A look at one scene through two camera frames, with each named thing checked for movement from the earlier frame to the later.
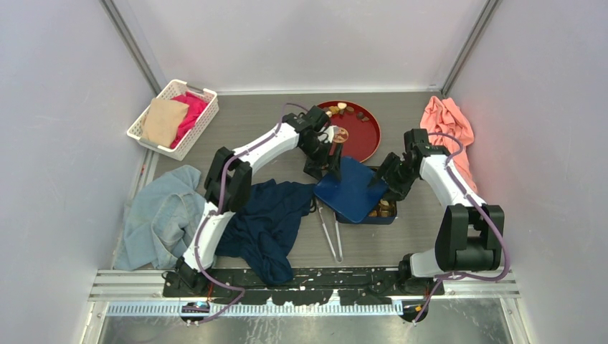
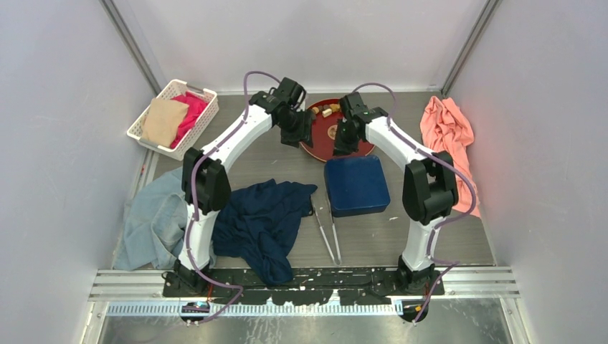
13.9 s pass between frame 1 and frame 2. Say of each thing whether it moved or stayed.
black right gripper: moved
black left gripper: moved
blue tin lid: moved
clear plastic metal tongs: moved
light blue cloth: stayed
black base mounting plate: stayed
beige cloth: stayed
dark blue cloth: stayed
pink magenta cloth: stayed
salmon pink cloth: stayed
